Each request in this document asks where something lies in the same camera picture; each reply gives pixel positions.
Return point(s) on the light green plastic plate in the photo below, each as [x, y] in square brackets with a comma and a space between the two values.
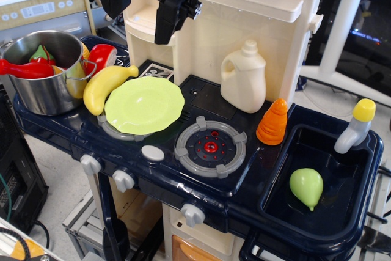
[144, 105]

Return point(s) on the green toy pear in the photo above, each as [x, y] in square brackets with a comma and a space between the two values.
[307, 185]

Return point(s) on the wooden toy kitchen appliance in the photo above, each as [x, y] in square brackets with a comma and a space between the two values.
[20, 17]

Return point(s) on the yellow toy banana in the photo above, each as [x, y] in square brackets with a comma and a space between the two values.
[103, 83]

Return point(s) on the green red toy pepper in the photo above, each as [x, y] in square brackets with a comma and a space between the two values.
[42, 55]

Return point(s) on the cream toy kitchen cabinet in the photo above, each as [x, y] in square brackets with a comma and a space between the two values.
[281, 29]

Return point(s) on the cream toy detergent bottle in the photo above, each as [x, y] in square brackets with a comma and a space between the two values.
[243, 82]

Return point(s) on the stainless steel pot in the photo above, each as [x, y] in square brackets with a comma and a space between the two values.
[61, 92]

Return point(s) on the grey oval button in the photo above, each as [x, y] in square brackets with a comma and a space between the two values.
[152, 153]

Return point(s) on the grey toy stove burner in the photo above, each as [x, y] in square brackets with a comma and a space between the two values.
[210, 148]

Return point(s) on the orange toy carrot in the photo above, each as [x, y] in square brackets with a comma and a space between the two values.
[271, 129]

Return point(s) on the grey left stove knob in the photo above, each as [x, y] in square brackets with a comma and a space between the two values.
[90, 165]

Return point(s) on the grey stove knob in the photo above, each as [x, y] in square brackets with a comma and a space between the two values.
[90, 165]
[123, 181]
[193, 215]

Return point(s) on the grey middle stove knob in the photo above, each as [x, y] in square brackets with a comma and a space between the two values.
[123, 181]

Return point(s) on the grey right stove knob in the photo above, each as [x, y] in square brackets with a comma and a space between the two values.
[193, 215]

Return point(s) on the grey toy faucet yellow cap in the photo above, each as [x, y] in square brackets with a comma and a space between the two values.
[359, 126]

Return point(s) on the navy toy kitchen counter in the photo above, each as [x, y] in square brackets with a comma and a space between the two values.
[255, 202]

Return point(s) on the white pipe frame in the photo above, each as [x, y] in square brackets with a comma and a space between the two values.
[326, 72]

